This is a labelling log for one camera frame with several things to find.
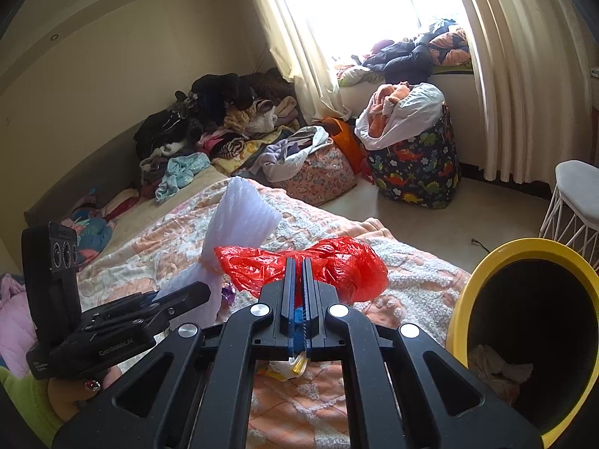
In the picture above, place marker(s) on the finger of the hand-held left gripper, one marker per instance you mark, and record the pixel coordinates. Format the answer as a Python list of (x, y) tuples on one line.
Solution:
[(187, 297)]

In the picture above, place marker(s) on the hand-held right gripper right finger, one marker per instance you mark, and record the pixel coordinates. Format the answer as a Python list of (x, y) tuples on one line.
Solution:
[(309, 297)]

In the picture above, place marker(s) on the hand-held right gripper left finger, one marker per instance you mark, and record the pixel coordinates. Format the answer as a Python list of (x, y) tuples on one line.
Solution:
[(292, 297)]

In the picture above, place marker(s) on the red plastic bag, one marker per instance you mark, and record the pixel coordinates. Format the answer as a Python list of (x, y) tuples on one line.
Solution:
[(346, 262)]

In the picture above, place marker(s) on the white foam net sleeve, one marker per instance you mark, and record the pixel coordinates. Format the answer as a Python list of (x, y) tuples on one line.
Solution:
[(238, 215)]

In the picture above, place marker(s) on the yellow trash bin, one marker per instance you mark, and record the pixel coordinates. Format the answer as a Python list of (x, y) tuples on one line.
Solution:
[(472, 290)]

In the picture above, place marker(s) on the person's left forearm green sleeve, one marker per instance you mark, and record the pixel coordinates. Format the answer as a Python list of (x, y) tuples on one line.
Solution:
[(23, 402)]

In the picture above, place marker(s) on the person's left hand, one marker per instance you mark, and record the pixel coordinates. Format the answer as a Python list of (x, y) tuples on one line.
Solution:
[(79, 395)]

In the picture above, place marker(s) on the purple foil wrapper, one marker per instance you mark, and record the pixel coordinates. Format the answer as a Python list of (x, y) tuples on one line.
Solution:
[(227, 295)]

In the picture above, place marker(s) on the pink quilt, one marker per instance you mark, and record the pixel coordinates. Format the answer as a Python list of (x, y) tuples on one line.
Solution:
[(16, 327)]

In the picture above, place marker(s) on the orange white fleece blanket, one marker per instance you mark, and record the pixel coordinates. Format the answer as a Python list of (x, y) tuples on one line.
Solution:
[(164, 243)]

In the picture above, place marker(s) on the yellow white wrapper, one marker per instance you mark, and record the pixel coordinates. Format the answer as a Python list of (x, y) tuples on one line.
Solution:
[(288, 369)]

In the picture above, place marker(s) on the colourful printed blanket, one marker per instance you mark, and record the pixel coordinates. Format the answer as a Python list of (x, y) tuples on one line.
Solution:
[(93, 234)]

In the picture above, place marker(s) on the teal cloth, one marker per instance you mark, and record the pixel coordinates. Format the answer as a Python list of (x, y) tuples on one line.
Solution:
[(180, 173)]

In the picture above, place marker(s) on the floral fabric bag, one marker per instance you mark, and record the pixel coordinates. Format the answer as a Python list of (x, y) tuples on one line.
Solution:
[(323, 173)]

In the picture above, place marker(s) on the grey white clothes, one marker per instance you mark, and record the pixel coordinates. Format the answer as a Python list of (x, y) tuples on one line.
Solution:
[(281, 159)]

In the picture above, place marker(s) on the orange bag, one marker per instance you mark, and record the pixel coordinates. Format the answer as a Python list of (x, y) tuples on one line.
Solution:
[(348, 142)]

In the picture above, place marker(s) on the dinosaur print laundry basket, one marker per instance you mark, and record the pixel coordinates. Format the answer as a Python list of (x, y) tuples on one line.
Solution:
[(416, 168)]

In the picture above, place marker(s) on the pile of clothes on bed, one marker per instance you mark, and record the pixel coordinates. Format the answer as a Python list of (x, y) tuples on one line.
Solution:
[(215, 103)]

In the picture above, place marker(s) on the crumpled white tissue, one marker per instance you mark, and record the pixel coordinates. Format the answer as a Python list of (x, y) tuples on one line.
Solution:
[(496, 369)]

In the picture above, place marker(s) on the white bag of clothes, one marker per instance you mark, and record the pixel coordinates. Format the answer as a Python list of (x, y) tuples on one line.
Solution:
[(402, 107)]

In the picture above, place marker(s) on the cream curtain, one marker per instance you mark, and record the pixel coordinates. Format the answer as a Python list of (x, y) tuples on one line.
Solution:
[(514, 79), (304, 56)]

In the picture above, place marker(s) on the pile of clothes on windowsill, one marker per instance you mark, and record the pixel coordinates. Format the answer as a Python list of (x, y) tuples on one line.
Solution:
[(402, 56)]

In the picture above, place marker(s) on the window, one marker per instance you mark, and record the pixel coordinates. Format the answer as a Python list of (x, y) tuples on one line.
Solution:
[(365, 4)]

